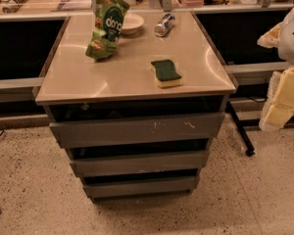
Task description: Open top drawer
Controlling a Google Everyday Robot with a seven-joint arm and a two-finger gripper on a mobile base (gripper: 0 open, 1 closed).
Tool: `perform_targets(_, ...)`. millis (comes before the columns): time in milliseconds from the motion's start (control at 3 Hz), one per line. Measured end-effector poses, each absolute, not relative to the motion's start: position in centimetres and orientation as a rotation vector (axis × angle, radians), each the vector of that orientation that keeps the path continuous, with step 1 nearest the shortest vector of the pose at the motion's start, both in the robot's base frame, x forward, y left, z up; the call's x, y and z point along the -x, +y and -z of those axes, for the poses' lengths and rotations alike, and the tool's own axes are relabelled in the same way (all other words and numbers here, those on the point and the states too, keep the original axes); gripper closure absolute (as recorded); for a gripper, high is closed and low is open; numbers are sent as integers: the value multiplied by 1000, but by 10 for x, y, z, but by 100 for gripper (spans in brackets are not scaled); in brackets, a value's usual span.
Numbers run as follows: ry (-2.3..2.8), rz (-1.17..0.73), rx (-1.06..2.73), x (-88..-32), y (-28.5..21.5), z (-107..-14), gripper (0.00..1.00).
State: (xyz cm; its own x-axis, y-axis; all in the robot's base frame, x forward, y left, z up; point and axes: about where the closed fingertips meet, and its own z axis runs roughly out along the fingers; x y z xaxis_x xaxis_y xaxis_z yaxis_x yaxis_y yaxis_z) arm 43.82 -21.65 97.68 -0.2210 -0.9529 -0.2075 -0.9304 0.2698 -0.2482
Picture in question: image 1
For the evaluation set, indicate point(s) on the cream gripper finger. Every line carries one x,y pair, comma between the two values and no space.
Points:
271,38
274,117

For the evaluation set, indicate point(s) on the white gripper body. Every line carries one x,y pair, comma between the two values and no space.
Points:
292,39

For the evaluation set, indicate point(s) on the grey top drawer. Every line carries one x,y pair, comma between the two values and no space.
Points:
135,130

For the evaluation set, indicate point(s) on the grey drawer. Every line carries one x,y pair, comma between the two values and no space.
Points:
135,130
134,164
142,187

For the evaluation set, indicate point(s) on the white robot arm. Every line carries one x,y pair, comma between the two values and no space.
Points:
286,41

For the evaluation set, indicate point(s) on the grey middle drawer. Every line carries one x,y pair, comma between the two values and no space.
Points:
134,164

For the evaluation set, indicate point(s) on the grey bottom drawer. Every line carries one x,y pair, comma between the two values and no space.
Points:
142,187

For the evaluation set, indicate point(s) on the grey drawer cabinet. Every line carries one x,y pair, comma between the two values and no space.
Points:
77,88

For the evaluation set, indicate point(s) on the black table leg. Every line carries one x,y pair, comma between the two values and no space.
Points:
250,150

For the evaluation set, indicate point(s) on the silver soda can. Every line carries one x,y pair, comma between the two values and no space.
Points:
164,25

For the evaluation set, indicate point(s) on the green yellow sponge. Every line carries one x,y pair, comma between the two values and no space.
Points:
165,74

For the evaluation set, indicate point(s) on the white bowl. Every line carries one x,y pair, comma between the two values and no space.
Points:
131,24

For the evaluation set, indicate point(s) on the green chip bag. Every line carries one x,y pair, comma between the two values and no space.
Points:
109,18

